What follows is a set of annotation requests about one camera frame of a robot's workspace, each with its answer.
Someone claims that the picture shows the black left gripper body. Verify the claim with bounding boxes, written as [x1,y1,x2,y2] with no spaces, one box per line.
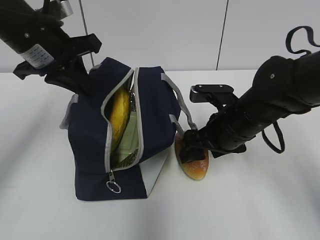
[12,33,103,81]

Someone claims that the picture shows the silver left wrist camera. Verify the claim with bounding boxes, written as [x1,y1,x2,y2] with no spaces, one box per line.
[56,0,74,20]

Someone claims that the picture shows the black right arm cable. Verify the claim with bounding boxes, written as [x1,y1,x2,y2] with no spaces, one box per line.
[261,24,320,154]

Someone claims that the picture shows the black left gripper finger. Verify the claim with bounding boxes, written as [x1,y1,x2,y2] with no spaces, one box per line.
[44,70,80,93]
[69,56,95,96]

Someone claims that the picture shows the navy blue lunch bag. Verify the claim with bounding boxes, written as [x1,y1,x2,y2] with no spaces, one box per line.
[60,57,196,201]

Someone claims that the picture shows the green lidded glass container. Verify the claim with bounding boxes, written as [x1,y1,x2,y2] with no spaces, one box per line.
[117,109,139,163]

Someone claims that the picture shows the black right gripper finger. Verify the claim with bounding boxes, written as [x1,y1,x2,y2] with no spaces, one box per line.
[179,147,205,164]

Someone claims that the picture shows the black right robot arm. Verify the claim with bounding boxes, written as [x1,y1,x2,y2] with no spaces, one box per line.
[179,52,320,164]

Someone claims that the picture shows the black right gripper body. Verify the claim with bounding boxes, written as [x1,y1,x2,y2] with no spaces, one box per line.
[183,127,248,160]

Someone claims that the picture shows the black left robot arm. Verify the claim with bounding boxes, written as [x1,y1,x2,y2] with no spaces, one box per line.
[0,0,102,96]

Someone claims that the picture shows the bread roll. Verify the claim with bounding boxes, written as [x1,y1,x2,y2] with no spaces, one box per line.
[174,132,209,181]

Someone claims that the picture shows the yellow banana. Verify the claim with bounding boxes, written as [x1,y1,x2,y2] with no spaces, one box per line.
[109,86,130,153]

